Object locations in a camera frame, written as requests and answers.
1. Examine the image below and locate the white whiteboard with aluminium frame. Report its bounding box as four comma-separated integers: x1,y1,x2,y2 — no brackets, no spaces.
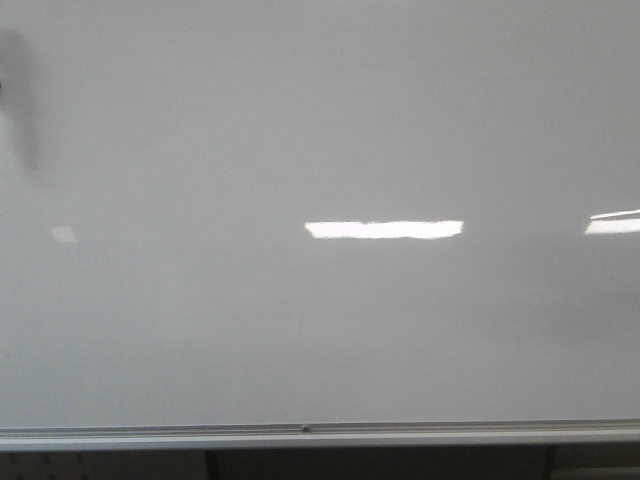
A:
1,1,639,452

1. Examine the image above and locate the grey cabinet under whiteboard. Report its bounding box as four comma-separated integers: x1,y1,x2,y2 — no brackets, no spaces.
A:
1,442,639,479

